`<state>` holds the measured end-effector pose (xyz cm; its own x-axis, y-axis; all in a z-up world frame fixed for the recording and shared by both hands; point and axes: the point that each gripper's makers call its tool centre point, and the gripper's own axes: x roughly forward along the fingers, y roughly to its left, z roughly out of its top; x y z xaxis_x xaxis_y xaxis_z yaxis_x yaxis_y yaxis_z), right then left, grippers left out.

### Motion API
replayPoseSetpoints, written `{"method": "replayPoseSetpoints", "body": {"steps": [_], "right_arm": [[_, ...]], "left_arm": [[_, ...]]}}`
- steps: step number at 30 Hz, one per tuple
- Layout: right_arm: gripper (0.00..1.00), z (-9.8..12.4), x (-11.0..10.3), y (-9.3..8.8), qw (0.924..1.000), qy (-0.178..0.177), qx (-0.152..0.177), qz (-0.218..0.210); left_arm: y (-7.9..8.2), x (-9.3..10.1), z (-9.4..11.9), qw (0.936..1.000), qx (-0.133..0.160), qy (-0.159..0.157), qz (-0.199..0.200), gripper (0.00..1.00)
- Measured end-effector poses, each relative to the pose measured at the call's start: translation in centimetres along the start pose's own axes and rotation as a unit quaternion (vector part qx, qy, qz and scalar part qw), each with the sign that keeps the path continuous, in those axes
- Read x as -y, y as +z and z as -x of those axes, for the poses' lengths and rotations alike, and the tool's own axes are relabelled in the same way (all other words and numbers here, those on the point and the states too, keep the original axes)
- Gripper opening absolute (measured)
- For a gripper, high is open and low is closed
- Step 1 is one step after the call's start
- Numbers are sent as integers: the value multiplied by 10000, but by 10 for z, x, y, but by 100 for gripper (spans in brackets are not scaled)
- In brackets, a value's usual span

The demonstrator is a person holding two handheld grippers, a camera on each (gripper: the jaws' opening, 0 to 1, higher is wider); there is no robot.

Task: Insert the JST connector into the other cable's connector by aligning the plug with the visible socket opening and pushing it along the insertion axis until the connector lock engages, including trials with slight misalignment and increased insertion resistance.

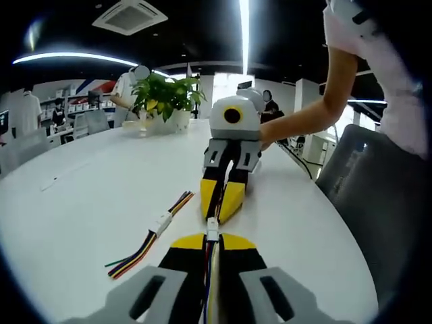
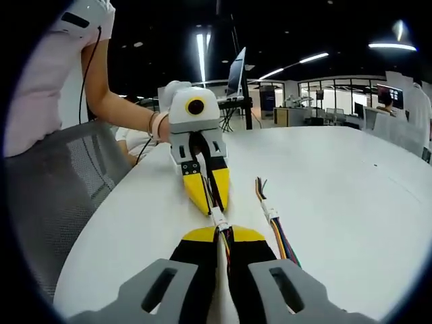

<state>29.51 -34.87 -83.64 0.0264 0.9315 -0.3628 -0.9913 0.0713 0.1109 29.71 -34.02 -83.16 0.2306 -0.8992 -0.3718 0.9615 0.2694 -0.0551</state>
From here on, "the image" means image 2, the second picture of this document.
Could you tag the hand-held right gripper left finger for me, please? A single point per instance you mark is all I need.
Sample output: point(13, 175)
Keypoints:
point(162, 290)

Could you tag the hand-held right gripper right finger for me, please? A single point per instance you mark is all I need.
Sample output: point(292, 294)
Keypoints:
point(270, 290)

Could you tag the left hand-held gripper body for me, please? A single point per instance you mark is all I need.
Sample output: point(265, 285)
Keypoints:
point(189, 118)

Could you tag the person's left hand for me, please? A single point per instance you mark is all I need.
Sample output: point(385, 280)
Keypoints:
point(164, 130)

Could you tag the pink wristband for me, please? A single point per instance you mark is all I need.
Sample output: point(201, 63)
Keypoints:
point(160, 123)

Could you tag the black laptop stand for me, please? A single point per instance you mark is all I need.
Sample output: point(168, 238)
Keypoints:
point(249, 114)

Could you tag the open silver laptop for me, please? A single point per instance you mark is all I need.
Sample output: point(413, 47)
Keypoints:
point(236, 74)

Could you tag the dark blue banner stand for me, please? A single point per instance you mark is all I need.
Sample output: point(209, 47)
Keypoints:
point(266, 98)

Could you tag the wooden cabinet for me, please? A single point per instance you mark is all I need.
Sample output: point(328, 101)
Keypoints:
point(287, 116)

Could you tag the white grey worn device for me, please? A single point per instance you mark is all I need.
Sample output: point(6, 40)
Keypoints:
point(94, 17)

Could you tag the grey mesh chair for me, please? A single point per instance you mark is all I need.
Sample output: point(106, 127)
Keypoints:
point(50, 202)

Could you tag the operator in white shirt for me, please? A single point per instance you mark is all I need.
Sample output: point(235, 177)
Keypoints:
point(44, 84)

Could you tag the grey chair backrest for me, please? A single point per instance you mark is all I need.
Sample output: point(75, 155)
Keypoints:
point(398, 135)

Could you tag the wall monitor screen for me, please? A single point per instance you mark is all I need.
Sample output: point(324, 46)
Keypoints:
point(393, 92)

